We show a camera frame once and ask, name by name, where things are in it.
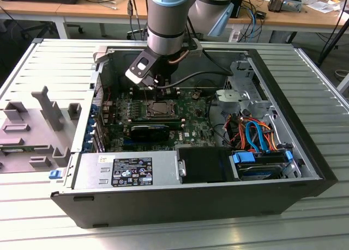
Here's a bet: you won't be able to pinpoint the pale blue teach pendant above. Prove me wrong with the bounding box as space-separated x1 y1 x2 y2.
208 2 235 38

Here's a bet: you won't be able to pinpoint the white power strip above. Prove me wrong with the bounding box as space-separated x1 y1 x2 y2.
228 26 241 42

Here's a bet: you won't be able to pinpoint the wooden desk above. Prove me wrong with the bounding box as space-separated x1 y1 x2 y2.
0 0 349 41

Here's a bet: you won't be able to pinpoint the silver round bracket plate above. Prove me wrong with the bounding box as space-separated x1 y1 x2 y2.
215 88 250 109

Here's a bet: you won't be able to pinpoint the metal heat sink cooler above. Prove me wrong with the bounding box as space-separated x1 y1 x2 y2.
267 0 285 13

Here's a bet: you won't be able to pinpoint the CPU socket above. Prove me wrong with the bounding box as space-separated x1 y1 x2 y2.
146 99 177 118

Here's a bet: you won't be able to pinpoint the black graphics card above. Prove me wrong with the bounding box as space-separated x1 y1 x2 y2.
130 124 170 142

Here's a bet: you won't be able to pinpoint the green RAM stick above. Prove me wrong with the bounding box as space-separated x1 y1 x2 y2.
131 118 183 129
0 145 35 154

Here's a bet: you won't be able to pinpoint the orange wire bundle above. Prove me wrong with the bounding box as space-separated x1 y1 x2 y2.
228 116 279 153

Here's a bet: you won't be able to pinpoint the silver drive cage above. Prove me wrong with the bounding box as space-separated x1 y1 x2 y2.
221 53 276 120

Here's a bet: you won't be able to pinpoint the silver green CPU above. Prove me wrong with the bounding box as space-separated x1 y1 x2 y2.
152 102 170 115

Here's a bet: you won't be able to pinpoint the black PC case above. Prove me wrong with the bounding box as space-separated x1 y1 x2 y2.
50 44 339 229

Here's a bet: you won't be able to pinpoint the black camera cable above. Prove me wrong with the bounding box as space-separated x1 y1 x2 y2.
157 48 235 88

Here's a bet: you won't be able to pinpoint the grey parts rack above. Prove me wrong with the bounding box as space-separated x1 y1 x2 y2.
0 86 82 174

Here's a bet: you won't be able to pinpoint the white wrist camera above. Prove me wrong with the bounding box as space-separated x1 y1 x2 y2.
124 56 160 90

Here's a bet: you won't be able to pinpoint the silver power supply unit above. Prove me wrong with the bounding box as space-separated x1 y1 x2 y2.
71 151 182 190

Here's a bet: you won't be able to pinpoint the white paper sheets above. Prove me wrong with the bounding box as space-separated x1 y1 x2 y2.
306 0 341 14

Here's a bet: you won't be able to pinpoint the grey desktop device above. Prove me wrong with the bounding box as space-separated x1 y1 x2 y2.
283 0 303 13

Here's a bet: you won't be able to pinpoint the hard disk drive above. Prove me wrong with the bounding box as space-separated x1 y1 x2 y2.
236 162 283 182

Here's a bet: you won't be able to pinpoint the blue disk carrier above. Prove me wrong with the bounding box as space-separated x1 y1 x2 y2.
231 149 294 169

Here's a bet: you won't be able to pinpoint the blue flat wire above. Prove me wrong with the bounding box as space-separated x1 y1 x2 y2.
244 119 272 154

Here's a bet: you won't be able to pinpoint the black upright box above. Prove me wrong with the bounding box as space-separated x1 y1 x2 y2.
230 0 245 19

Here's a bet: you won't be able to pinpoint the blue expansion card latch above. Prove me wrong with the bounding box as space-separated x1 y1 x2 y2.
86 102 99 153

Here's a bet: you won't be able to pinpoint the green motherboard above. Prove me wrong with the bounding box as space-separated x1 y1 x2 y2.
102 88 219 153

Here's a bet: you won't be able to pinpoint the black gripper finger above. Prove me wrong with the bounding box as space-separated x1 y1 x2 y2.
160 83 175 96

